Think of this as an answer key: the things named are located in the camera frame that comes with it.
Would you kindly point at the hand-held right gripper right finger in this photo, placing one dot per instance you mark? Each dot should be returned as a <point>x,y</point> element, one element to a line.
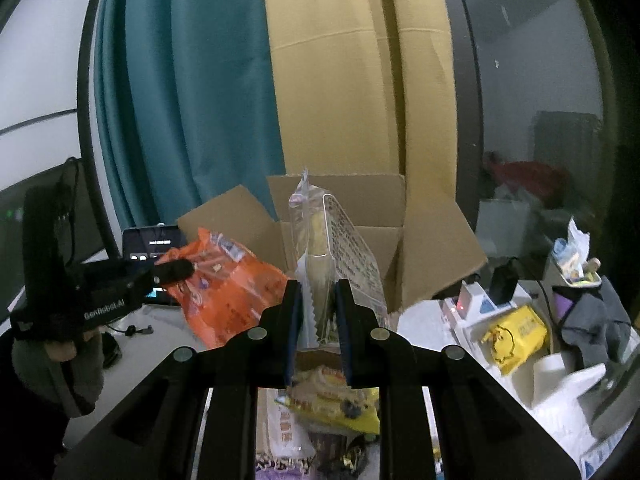
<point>342,320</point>

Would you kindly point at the clear snack packet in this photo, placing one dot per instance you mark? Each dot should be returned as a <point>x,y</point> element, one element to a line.
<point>350,255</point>

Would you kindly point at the black power adapter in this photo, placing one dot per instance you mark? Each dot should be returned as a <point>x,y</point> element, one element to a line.
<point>504,282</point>

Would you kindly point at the dark cabinet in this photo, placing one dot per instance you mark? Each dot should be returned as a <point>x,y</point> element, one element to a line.
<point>565,140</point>

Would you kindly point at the white plastic bag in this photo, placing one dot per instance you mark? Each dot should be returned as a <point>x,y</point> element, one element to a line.
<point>575,240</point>

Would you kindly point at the beige snack packet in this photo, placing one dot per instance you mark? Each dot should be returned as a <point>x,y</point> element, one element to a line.
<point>282,425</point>

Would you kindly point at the yellow snack packet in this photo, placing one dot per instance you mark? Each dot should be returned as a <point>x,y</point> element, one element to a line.
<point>330,400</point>

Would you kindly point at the white small container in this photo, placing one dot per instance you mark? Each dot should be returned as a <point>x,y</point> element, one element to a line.
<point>582,279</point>

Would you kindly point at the dark brown snack packet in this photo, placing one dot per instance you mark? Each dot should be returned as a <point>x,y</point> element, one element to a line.
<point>327,452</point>

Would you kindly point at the white device with red light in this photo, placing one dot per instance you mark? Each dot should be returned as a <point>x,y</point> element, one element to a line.
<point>467,307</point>

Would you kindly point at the white tissue roll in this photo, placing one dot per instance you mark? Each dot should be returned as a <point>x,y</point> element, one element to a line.
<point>565,375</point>

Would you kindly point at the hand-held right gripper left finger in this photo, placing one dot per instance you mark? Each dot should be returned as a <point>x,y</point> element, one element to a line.
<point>295,320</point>

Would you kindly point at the person's left hand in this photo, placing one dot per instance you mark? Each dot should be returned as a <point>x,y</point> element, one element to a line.
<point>60,351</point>

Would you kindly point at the yellow crinkled packet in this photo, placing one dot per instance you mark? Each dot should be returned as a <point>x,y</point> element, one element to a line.
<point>517,337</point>

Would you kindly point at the black window frame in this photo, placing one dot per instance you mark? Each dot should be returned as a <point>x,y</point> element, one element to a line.
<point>462,85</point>
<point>87,110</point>

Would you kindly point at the orange snack packet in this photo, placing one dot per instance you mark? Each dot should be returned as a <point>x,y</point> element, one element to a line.
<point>235,290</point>

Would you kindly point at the black gold candy wrapper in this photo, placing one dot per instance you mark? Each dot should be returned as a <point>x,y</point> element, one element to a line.
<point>356,457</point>

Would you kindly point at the red bag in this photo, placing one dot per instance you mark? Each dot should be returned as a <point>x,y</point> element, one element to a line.
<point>530,182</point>

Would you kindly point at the white paper bag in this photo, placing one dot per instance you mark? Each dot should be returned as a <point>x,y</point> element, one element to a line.
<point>502,227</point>

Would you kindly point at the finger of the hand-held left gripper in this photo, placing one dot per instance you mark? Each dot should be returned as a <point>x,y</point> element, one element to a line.
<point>175,271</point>

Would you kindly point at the person's left forearm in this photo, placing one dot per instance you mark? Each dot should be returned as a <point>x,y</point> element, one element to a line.
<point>75,385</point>

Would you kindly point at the grey cloth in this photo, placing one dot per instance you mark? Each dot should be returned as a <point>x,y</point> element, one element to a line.
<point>595,320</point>

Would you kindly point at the teal curtain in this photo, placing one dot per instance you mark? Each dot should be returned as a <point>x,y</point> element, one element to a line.
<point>190,85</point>

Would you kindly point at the black tablet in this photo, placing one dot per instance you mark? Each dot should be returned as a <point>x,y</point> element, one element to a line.
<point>145,242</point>

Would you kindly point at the yellow curtain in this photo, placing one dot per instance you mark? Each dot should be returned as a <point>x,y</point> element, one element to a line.
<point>340,85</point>

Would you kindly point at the cardboard box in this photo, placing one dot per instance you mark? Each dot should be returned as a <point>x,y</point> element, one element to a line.
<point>440,250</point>

